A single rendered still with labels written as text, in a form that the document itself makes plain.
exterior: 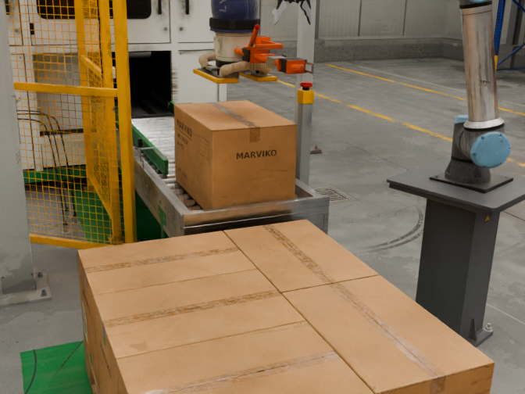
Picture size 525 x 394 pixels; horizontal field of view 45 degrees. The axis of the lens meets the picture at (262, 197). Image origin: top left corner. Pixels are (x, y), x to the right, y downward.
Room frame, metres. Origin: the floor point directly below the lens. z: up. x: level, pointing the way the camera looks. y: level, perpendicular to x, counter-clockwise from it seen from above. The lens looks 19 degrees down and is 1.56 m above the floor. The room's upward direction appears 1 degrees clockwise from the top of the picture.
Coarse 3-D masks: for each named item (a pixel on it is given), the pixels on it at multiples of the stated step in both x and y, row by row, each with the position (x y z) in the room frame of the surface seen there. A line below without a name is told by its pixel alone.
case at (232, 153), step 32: (192, 128) 2.87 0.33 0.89; (224, 128) 2.65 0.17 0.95; (256, 128) 2.69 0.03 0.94; (288, 128) 2.75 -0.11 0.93; (192, 160) 2.88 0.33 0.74; (224, 160) 2.63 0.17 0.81; (256, 160) 2.69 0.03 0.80; (288, 160) 2.75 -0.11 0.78; (192, 192) 2.88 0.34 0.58; (224, 192) 2.63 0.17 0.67; (256, 192) 2.69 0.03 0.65; (288, 192) 2.76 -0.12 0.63
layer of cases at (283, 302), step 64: (128, 256) 2.21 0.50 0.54; (192, 256) 2.22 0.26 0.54; (256, 256) 2.24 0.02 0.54; (320, 256) 2.25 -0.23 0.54; (128, 320) 1.74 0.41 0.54; (192, 320) 1.75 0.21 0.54; (256, 320) 1.76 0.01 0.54; (320, 320) 1.77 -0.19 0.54; (384, 320) 1.78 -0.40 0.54; (128, 384) 1.41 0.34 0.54; (192, 384) 1.42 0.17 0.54; (256, 384) 1.43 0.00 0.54; (320, 384) 1.43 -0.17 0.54; (384, 384) 1.44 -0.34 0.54; (448, 384) 1.49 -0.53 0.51
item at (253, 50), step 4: (244, 48) 2.75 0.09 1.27; (248, 48) 2.78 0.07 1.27; (252, 48) 2.79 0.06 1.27; (256, 48) 2.72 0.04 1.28; (260, 48) 2.72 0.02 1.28; (264, 48) 2.73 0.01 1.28; (268, 48) 2.73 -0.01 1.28; (244, 52) 2.75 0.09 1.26; (248, 52) 2.71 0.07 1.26; (252, 52) 2.70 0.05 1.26; (256, 52) 2.71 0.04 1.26; (260, 52) 2.72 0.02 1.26; (264, 52) 2.73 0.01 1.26; (268, 52) 2.73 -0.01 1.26; (244, 56) 2.75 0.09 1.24; (248, 56) 2.72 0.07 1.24; (252, 56) 2.70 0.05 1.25; (244, 60) 2.74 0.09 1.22; (248, 60) 2.71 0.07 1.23; (252, 60) 2.70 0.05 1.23; (256, 60) 2.71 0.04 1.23
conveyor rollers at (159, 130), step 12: (132, 120) 4.62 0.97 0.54; (144, 120) 4.58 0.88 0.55; (156, 120) 4.60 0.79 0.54; (168, 120) 4.64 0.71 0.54; (144, 132) 4.21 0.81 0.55; (156, 132) 4.24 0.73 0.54; (168, 132) 4.27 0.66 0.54; (156, 144) 3.96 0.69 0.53; (168, 144) 3.91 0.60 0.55; (144, 156) 3.65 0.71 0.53; (168, 156) 3.63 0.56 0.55; (156, 168) 3.41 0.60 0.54; (168, 180) 3.17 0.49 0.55; (180, 192) 3.00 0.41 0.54; (192, 204) 2.84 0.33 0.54
